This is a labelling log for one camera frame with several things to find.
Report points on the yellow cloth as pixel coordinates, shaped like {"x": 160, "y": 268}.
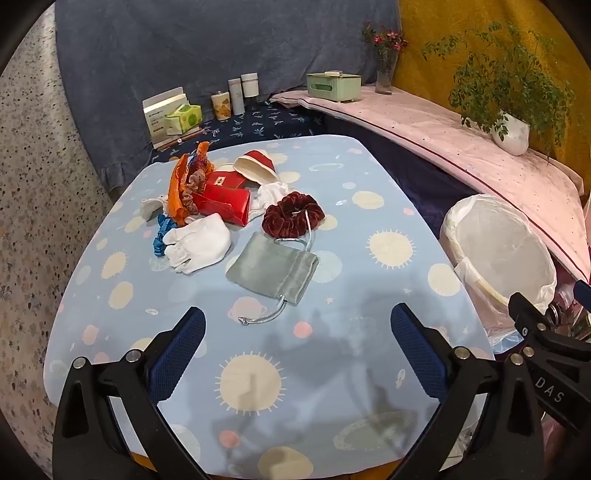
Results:
{"x": 443, "y": 18}

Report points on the tall white bottle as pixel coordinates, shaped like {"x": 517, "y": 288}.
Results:
{"x": 236, "y": 99}

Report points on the green plant in white pot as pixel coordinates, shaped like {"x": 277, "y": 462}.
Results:
{"x": 512, "y": 134}

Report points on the white glove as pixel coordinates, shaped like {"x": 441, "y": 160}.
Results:
{"x": 198, "y": 240}

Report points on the plain orange snack wrapper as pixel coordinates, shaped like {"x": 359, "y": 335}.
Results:
{"x": 176, "y": 194}

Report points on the silver white box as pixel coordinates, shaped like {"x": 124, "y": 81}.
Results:
{"x": 159, "y": 115}

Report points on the green tissue pack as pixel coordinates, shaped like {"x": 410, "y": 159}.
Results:
{"x": 184, "y": 119}

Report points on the red cardboard box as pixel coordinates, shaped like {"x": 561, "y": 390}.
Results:
{"x": 226, "y": 203}

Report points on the navy leaf-print cloth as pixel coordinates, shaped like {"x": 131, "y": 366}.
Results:
{"x": 258, "y": 127}

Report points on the white canister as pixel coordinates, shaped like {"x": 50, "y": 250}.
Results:
{"x": 249, "y": 85}

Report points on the pink brown scrunchie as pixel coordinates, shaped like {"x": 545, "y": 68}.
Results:
{"x": 196, "y": 180}

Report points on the burgundy velvet scrunchie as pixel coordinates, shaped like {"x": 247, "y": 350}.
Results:
{"x": 286, "y": 217}

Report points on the pink sheet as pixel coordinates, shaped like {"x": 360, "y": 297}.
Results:
{"x": 415, "y": 124}

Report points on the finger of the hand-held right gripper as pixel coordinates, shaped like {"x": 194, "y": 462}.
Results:
{"x": 531, "y": 323}
{"x": 584, "y": 291}

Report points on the dark blue blanket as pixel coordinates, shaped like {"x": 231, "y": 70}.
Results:
{"x": 184, "y": 55}

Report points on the red and cream pouch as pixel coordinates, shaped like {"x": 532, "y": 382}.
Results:
{"x": 258, "y": 161}

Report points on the yellow printed can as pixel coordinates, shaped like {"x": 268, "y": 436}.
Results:
{"x": 220, "y": 108}

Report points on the dark purple cloth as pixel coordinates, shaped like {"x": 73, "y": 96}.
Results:
{"x": 406, "y": 180}

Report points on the glass vase with pink flowers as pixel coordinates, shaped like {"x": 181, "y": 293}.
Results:
{"x": 385, "y": 78}

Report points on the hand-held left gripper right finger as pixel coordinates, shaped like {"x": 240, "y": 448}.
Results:
{"x": 418, "y": 350}

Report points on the green tissue box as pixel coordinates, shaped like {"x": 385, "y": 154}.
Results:
{"x": 332, "y": 87}

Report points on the orange blue snack wrapper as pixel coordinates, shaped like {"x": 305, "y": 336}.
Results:
{"x": 203, "y": 154}

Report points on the bin with white bag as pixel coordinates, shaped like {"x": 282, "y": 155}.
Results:
{"x": 503, "y": 249}

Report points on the light blue planet-print tablecloth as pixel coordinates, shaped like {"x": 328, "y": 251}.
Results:
{"x": 323, "y": 286}

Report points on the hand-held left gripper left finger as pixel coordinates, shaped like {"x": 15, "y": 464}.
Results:
{"x": 182, "y": 350}

